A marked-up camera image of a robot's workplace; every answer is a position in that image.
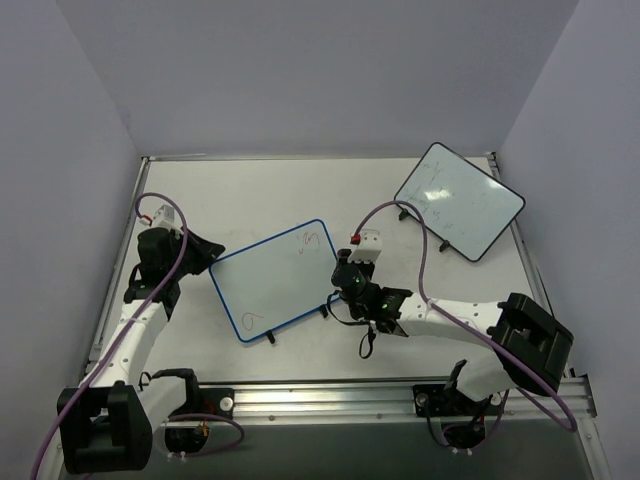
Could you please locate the blue framed whiteboard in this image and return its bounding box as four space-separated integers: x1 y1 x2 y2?
209 219 337 343

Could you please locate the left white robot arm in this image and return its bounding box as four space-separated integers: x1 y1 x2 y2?
57 227 225 475

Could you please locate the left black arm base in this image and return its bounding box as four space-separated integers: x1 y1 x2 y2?
161 386 244 456

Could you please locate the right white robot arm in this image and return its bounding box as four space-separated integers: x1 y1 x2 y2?
331 249 573 413

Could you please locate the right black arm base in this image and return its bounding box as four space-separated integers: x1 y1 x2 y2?
412 384 506 454

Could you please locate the black framed whiteboard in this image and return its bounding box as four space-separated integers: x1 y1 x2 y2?
394 142 526 262

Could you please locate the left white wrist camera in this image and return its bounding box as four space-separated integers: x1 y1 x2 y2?
139 205 177 231

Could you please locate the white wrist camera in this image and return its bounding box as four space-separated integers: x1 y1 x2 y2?
348 229 383 264
139 205 177 231

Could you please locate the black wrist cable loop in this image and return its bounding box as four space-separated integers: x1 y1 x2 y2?
327 292 381 360

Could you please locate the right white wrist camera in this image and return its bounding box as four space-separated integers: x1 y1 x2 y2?
348 229 383 264

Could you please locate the aluminium mounting rail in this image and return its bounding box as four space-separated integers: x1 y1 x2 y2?
52 377 596 426

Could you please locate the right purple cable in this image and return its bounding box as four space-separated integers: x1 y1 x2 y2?
349 199 579 434

